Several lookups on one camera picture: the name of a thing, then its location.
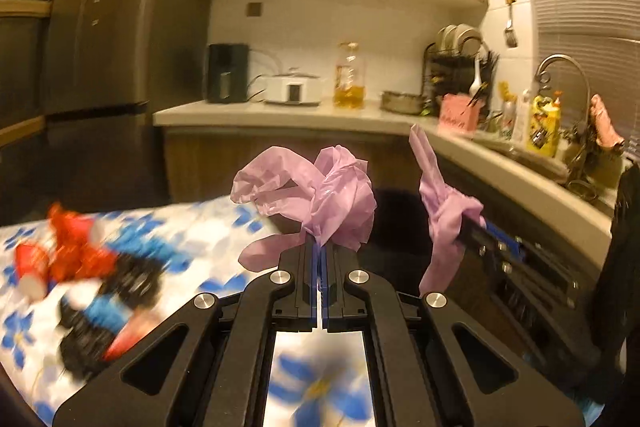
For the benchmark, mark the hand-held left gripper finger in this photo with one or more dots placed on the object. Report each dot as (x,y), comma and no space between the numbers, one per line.
(325,274)
(314,274)

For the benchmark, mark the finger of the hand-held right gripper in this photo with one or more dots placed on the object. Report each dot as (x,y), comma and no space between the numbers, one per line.
(495,257)
(505,239)

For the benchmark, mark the purple plastic glove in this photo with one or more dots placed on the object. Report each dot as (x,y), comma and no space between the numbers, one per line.
(445,217)

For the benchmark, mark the purple plastic bag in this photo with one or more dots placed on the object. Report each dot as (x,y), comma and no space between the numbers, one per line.
(335,202)

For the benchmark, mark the red crinkled wrapper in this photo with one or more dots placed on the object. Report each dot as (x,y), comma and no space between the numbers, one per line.
(75,242)

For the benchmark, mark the red paper cup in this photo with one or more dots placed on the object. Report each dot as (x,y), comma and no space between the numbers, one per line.
(32,272)
(131,337)

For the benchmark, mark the steel sink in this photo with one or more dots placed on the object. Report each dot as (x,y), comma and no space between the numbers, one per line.
(520,157)

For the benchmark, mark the blue floral tablecloth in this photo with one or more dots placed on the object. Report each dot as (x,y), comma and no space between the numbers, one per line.
(200,247)

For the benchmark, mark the yellow detergent bottle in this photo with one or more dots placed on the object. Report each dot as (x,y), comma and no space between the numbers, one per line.
(544,127)

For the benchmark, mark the white plastic bottle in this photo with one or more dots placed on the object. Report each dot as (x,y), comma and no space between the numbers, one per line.
(522,117)

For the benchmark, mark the pink utensil holder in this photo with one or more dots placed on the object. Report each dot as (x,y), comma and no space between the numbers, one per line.
(457,114)

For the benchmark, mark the wooden base cabinet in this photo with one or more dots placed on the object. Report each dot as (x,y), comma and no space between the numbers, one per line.
(210,157)

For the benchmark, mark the steel bowl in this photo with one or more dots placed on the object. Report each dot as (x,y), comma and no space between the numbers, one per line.
(402,102)

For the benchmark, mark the black dish rack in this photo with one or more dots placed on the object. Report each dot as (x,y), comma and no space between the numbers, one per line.
(450,72)

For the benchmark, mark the black crumpled plastic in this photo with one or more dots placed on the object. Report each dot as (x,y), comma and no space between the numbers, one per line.
(135,279)

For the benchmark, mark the steel kitchen faucet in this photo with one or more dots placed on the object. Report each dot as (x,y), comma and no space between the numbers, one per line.
(560,62)

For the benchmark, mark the white electric cooker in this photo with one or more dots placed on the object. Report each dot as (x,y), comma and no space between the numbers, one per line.
(295,89)

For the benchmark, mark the cooking oil bottle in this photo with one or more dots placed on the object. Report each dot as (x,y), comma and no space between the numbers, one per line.
(350,82)

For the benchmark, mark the stack of white plates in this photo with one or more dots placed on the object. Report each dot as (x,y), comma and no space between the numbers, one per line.
(460,38)

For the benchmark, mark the hanging metal spatula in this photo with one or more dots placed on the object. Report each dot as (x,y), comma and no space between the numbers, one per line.
(510,32)

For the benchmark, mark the black air fryer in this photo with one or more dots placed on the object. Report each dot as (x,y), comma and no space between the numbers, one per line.
(227,72)

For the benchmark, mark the grey refrigerator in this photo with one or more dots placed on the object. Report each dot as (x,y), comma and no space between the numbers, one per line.
(125,17)

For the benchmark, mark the wooden framed glass door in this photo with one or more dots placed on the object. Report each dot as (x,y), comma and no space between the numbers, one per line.
(20,37)

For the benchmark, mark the dark wall socket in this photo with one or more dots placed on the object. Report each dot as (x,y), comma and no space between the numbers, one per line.
(254,9)

